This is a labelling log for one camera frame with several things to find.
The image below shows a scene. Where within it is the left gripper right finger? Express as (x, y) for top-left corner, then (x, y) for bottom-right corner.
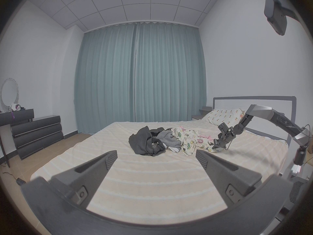
(196, 149), (262, 204)

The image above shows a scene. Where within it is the white printed pyjama top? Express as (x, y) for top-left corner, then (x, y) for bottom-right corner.
(171, 126), (222, 157)

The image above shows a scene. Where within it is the dark chest of drawers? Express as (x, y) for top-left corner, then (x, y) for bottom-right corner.
(11, 115), (65, 160)

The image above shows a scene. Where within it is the bed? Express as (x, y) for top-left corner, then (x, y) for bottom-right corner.
(30, 96), (297, 225)

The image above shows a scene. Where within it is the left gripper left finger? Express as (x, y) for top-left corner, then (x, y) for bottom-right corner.
(50, 150), (118, 209)

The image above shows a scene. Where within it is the round white-framed mirror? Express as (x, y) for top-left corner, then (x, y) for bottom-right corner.
(1, 78), (19, 107)

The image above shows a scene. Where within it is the grey bedside table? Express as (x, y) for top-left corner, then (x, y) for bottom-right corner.
(191, 106), (213, 120)

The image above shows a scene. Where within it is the blue-green curtain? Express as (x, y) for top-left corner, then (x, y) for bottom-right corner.
(74, 21), (207, 134)

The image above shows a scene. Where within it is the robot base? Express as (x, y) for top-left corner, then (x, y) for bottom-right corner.
(275, 156), (313, 229)

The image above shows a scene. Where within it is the white printed pillow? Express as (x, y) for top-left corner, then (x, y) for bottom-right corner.
(201, 108), (246, 127)

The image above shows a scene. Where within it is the pile of clothes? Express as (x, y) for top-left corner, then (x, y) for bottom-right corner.
(129, 125), (182, 156)

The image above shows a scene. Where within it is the dark dressing table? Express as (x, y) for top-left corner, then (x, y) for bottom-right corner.
(0, 109), (35, 168)

